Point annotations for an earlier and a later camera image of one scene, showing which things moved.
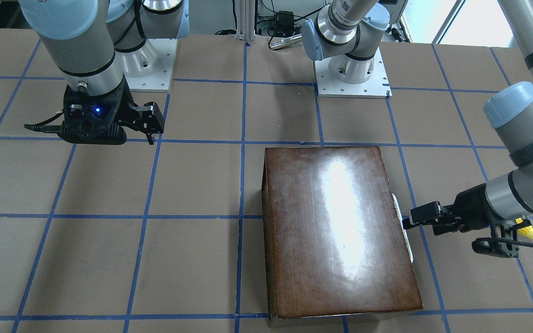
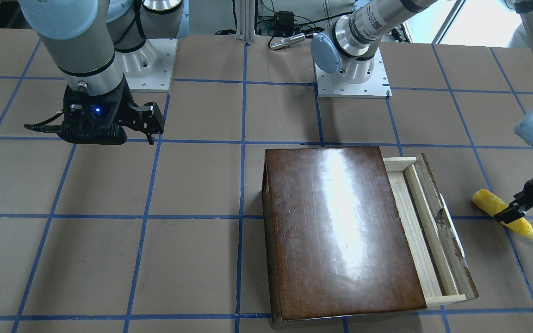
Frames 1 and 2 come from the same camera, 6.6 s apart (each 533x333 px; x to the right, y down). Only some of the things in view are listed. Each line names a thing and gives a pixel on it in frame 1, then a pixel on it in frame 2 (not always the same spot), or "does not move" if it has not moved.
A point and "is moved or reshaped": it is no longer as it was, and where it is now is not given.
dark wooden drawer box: (334, 245) does not move
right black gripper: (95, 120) does not move
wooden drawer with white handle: (398, 209) is moved or reshaped
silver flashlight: (286, 42) does not move
